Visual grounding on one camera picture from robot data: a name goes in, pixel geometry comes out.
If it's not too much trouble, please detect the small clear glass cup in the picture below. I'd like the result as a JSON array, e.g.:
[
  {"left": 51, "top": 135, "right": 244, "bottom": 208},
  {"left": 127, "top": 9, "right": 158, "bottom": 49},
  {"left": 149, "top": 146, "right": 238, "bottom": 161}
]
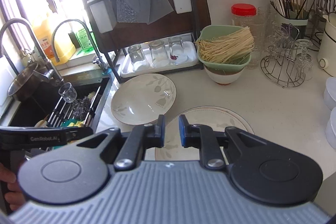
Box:
[{"left": 58, "top": 82, "right": 77, "bottom": 103}]

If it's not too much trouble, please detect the white electric pot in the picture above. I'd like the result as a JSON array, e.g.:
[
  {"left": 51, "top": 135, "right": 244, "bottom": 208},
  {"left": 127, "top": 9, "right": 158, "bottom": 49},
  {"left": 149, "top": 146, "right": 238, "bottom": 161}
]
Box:
[{"left": 317, "top": 13, "right": 336, "bottom": 73}]

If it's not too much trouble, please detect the leaf-patterned deep plate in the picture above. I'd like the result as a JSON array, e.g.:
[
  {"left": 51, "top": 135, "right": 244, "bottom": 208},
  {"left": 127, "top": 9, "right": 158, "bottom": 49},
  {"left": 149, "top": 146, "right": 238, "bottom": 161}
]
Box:
[{"left": 111, "top": 73, "right": 177, "bottom": 125}]

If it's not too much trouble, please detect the clear drinking glass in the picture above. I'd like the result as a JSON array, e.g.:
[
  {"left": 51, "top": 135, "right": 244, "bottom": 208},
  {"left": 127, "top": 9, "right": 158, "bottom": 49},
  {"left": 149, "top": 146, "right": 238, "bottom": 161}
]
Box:
[
  {"left": 168, "top": 36, "right": 189, "bottom": 64},
  {"left": 148, "top": 40, "right": 171, "bottom": 68},
  {"left": 128, "top": 45, "right": 150, "bottom": 71}
]

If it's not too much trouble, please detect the stack of clear glass cups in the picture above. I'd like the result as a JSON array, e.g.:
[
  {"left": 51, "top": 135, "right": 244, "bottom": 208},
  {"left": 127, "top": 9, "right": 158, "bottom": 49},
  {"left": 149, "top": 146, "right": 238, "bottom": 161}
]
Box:
[{"left": 247, "top": 7, "right": 277, "bottom": 69}]

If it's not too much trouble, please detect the black kitchen sink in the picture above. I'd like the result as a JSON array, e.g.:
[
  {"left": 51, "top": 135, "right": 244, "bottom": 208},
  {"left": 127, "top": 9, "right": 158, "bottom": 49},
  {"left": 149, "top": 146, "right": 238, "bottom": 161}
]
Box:
[{"left": 0, "top": 74, "right": 111, "bottom": 136}]

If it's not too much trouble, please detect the green dish soap bottle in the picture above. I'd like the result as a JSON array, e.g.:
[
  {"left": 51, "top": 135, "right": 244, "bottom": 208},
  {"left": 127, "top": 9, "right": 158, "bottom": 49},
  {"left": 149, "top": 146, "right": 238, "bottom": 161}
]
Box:
[{"left": 75, "top": 21, "right": 95, "bottom": 53}]

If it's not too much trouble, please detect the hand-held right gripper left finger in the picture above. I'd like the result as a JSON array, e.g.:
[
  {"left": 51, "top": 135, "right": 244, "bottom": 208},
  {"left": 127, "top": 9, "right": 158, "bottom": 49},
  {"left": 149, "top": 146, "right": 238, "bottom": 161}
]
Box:
[{"left": 76, "top": 114, "right": 166, "bottom": 171}]

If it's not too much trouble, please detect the bundle of pale noodles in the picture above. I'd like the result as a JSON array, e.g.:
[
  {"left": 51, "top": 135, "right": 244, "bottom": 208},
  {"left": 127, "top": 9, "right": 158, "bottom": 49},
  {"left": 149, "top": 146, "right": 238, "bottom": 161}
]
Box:
[{"left": 198, "top": 27, "right": 255, "bottom": 63}]

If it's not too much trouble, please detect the white bowl with red foot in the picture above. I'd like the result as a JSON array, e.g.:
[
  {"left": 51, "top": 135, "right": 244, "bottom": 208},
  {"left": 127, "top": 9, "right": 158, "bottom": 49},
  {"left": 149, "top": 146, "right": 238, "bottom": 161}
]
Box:
[{"left": 204, "top": 65, "right": 246, "bottom": 86}]

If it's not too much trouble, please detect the clear stemmed glass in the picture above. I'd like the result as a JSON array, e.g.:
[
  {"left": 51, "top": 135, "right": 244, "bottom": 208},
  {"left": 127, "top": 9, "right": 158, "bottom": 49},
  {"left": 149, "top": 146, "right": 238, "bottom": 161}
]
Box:
[{"left": 294, "top": 39, "right": 314, "bottom": 81}]

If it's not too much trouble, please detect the curved metal faucet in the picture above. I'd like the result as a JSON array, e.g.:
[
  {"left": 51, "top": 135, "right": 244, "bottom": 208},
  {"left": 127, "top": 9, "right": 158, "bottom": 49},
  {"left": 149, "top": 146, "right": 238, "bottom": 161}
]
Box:
[
  {"left": 0, "top": 18, "right": 64, "bottom": 84},
  {"left": 51, "top": 19, "right": 109, "bottom": 73}
]

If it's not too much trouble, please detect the metal sink drain rack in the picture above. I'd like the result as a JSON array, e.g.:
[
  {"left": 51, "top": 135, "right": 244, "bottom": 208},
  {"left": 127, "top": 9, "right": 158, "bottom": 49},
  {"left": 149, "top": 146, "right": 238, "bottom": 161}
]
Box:
[{"left": 47, "top": 84, "right": 103, "bottom": 128}]

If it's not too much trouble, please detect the person's left hand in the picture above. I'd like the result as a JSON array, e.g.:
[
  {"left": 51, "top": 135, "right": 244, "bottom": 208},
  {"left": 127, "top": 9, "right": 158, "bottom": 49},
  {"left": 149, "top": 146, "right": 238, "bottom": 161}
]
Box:
[{"left": 0, "top": 163, "right": 25, "bottom": 211}]

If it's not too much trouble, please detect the orange detergent bottle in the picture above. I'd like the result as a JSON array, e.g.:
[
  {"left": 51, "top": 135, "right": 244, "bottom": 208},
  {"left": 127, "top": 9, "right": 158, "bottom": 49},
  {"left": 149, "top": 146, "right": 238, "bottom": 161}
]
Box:
[{"left": 31, "top": 12, "right": 76, "bottom": 65}]

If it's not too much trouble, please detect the bundle of chopsticks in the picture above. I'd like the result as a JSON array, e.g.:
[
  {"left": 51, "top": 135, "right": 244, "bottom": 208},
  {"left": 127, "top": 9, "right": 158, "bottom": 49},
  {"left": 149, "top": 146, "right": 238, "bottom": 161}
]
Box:
[{"left": 267, "top": 0, "right": 317, "bottom": 20}]

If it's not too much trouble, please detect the green plastic colander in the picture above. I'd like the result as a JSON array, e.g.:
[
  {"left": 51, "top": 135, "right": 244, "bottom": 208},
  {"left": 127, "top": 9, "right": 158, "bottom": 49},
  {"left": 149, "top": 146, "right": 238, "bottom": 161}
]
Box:
[{"left": 196, "top": 25, "right": 257, "bottom": 73}]

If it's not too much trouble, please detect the large white plate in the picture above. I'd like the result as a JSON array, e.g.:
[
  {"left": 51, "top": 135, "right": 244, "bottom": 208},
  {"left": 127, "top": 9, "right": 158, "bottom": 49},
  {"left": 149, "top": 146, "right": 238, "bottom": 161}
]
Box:
[{"left": 155, "top": 106, "right": 255, "bottom": 161}]

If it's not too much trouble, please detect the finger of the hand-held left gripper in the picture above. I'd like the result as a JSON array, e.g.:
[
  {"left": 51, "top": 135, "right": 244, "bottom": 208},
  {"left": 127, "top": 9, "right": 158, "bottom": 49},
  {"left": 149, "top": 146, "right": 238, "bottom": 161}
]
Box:
[{"left": 63, "top": 126, "right": 94, "bottom": 142}]

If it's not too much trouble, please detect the wire glass holder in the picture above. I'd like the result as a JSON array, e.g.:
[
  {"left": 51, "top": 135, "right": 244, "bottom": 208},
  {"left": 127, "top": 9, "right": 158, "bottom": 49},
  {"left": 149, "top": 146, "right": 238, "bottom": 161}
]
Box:
[{"left": 260, "top": 25, "right": 313, "bottom": 88}]

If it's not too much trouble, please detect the red-lidded plastic jar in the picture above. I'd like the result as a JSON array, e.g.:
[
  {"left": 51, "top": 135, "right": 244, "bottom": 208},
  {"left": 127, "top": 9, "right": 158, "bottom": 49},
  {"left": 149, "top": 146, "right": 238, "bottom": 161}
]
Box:
[{"left": 231, "top": 4, "right": 259, "bottom": 30}]

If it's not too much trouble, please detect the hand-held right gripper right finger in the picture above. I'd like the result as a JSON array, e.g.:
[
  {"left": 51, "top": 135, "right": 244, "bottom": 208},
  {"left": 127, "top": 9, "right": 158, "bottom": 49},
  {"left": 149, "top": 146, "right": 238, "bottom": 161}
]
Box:
[{"left": 178, "top": 114, "right": 267, "bottom": 170}]

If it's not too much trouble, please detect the white drip tray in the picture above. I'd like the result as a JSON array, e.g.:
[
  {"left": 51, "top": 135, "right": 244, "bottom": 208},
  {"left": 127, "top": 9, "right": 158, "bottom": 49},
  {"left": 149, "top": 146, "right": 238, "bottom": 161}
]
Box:
[{"left": 120, "top": 40, "right": 200, "bottom": 76}]

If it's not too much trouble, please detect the metal cooking pot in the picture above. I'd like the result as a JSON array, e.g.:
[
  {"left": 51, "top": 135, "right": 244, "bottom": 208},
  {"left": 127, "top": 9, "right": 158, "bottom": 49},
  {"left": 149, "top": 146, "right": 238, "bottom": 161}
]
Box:
[{"left": 7, "top": 63, "right": 45, "bottom": 102}]

